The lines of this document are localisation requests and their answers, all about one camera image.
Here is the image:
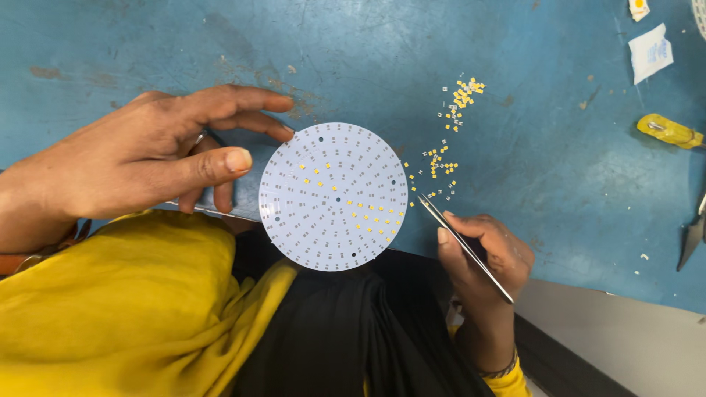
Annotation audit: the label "person's left hand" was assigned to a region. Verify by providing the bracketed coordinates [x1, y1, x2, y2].
[55, 84, 297, 232]

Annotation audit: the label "person's right hand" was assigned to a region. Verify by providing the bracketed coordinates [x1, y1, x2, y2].
[437, 211, 535, 333]

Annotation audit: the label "silver metal tweezers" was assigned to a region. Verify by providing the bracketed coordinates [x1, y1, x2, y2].
[417, 193, 515, 305]

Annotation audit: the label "loose heap of LED chips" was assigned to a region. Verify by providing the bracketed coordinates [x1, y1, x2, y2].
[437, 76, 487, 133]
[403, 139, 460, 208]

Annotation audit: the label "board-mounted yellow LED chips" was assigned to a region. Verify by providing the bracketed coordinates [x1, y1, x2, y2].
[299, 162, 404, 242]

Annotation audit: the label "grey flat panel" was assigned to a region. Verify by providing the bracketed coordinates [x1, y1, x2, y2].
[513, 278, 706, 397]

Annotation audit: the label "person's yellow garment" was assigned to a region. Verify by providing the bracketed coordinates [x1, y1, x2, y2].
[0, 209, 534, 397]

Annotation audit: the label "person's black garment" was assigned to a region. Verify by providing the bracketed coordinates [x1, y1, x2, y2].
[231, 227, 497, 397]

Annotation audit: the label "round white LED circuit board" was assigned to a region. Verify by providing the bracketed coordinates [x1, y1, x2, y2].
[258, 122, 410, 273]

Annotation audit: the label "grey metal cutting pliers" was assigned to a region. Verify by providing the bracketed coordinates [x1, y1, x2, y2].
[676, 192, 706, 272]

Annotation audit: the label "white paper packet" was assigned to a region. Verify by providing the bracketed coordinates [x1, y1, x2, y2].
[628, 22, 675, 86]

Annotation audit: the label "white component tape strip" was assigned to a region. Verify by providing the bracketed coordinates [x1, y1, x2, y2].
[692, 0, 706, 42]

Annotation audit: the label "dark wrist bracelet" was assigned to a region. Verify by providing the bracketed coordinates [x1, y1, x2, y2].
[477, 346, 520, 380]

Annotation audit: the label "yellow-handled tool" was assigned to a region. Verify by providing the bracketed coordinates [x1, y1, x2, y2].
[637, 113, 706, 150]

